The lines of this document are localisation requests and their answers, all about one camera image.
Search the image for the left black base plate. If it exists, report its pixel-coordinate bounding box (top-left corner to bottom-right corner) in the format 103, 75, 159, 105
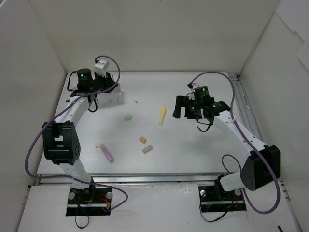
66, 187, 113, 217

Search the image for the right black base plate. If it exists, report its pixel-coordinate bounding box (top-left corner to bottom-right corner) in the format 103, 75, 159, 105
198, 186, 247, 213

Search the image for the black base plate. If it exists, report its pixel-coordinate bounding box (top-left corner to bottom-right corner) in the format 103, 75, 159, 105
198, 186, 247, 213
66, 187, 113, 217

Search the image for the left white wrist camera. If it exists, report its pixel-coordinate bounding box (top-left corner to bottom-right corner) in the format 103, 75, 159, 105
94, 59, 110, 77

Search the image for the white desk organizer container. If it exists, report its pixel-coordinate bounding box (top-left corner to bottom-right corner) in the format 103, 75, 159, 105
97, 84, 123, 106

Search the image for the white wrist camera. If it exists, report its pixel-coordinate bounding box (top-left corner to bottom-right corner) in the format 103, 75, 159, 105
186, 83, 200, 100
94, 59, 110, 77

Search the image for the yellow highlighter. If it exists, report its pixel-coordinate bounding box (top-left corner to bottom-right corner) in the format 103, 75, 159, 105
158, 107, 167, 126

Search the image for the aluminium table rail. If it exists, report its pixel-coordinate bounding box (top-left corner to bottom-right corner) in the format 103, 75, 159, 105
36, 173, 225, 186

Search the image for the yellow eraser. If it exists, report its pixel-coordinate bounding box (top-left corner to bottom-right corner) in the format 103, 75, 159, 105
139, 137, 147, 144

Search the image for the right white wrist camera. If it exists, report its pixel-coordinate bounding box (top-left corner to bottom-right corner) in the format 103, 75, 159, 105
186, 83, 200, 100

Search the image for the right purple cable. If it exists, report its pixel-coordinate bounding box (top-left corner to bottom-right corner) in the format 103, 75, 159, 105
187, 71, 282, 215

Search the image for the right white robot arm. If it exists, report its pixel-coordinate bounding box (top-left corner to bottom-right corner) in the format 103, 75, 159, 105
172, 86, 280, 199

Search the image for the beige eraser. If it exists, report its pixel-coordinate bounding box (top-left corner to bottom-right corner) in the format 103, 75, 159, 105
142, 145, 153, 154

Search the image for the pink highlighter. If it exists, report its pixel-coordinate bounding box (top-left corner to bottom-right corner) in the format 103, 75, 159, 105
99, 144, 114, 163

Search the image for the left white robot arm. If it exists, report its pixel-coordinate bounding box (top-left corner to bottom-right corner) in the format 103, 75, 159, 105
42, 68, 117, 203

